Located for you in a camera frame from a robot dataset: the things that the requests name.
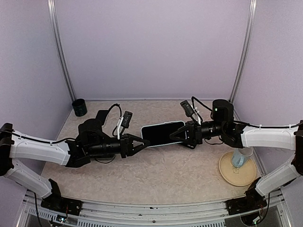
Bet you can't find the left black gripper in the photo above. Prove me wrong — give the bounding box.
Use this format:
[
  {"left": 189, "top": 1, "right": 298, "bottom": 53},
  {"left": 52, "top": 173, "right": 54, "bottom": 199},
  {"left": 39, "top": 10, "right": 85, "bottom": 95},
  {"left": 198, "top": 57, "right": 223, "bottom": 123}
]
[{"left": 87, "top": 133, "right": 150, "bottom": 158}]

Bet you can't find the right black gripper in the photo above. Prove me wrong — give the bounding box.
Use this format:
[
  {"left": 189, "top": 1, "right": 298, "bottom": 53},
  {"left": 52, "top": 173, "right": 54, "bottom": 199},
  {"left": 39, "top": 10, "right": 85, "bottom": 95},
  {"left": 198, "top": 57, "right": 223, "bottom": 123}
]
[{"left": 169, "top": 120, "right": 225, "bottom": 145}]

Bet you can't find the black phone purple edge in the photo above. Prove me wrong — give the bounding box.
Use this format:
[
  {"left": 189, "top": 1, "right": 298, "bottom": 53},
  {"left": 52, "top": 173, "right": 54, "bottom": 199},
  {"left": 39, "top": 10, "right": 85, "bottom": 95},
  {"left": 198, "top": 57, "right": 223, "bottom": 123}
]
[{"left": 141, "top": 121, "right": 185, "bottom": 147}]

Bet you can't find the light blue phone case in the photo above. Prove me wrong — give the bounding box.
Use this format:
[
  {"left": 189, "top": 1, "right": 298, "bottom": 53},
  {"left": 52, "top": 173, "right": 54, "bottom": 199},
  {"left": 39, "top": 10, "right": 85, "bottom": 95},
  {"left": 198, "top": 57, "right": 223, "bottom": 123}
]
[{"left": 141, "top": 121, "right": 185, "bottom": 147}]

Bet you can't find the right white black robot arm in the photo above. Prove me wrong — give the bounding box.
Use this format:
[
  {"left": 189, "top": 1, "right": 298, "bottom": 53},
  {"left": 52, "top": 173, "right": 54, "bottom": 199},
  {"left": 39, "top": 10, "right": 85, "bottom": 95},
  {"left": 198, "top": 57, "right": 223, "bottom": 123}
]
[{"left": 169, "top": 99, "right": 303, "bottom": 210}]

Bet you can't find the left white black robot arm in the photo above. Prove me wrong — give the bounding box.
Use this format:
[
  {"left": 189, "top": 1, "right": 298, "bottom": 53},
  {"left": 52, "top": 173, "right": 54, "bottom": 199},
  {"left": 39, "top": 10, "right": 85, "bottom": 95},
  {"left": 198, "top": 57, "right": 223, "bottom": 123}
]
[{"left": 0, "top": 119, "right": 150, "bottom": 210}]

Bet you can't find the light blue mug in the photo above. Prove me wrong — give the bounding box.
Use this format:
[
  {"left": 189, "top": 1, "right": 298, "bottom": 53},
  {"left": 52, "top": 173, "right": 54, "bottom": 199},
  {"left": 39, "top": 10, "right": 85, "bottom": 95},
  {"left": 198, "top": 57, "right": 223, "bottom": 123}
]
[{"left": 232, "top": 148, "right": 253, "bottom": 168}]

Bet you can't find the dark green cup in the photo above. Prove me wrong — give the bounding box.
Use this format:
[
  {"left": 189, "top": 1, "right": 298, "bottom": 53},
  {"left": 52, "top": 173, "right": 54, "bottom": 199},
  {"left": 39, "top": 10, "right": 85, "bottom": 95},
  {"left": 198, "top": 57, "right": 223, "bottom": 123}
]
[{"left": 72, "top": 98, "right": 87, "bottom": 117}]

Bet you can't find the beige round plate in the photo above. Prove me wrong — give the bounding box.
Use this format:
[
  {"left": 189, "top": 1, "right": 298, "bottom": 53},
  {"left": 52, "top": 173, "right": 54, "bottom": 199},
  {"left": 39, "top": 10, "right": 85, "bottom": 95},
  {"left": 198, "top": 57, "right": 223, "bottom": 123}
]
[{"left": 218, "top": 152, "right": 257, "bottom": 187}]

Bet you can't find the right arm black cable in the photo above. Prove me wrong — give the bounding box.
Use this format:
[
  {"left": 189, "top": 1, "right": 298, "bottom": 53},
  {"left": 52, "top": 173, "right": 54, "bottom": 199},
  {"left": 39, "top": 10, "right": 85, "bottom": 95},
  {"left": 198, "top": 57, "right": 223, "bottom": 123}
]
[{"left": 234, "top": 120, "right": 303, "bottom": 130}]

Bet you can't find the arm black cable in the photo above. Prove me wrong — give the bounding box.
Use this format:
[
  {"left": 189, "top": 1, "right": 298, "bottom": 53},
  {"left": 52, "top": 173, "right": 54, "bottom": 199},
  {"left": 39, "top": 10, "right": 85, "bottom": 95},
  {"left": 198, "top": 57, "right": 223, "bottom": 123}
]
[
  {"left": 0, "top": 130, "right": 76, "bottom": 145},
  {"left": 234, "top": 120, "right": 303, "bottom": 130}
]

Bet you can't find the front aluminium rail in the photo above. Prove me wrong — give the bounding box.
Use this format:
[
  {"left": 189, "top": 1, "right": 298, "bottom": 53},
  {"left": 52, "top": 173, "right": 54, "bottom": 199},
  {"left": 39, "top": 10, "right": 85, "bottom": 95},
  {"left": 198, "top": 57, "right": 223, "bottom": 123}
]
[{"left": 16, "top": 186, "right": 291, "bottom": 227}]

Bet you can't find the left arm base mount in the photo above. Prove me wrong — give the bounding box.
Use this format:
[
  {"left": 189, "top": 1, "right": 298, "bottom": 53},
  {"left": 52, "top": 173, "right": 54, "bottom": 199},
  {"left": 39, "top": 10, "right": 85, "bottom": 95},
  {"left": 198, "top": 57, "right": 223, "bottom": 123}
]
[{"left": 41, "top": 194, "right": 83, "bottom": 216}]

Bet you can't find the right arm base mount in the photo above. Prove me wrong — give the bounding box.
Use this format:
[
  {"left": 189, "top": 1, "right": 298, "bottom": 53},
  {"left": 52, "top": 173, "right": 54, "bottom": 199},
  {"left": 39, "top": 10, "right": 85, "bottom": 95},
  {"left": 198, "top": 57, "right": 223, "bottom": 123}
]
[{"left": 225, "top": 191, "right": 267, "bottom": 215}]

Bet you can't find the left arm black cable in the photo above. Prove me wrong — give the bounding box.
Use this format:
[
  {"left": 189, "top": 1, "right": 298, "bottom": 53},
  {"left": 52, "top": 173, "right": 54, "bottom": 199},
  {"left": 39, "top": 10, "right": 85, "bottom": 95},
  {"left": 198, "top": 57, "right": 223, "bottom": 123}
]
[{"left": 0, "top": 130, "right": 76, "bottom": 145}]

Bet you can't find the right aluminium frame post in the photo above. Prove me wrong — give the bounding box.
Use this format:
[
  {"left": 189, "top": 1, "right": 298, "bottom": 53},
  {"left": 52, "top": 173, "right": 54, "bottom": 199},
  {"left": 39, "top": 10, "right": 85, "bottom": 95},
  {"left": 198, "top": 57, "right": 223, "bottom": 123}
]
[{"left": 229, "top": 0, "right": 257, "bottom": 103}]

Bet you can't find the aluminium frame post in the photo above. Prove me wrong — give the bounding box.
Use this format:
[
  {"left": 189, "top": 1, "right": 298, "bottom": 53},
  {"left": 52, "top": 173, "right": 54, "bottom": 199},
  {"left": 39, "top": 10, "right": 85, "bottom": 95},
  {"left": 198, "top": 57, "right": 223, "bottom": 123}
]
[
  {"left": 47, "top": 0, "right": 76, "bottom": 102},
  {"left": 229, "top": 0, "right": 257, "bottom": 103}
]

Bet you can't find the left aluminium frame post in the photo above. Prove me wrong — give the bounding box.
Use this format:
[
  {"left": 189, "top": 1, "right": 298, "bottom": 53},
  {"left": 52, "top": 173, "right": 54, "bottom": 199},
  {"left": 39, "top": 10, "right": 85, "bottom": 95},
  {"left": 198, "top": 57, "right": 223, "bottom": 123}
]
[{"left": 47, "top": 0, "right": 76, "bottom": 102}]

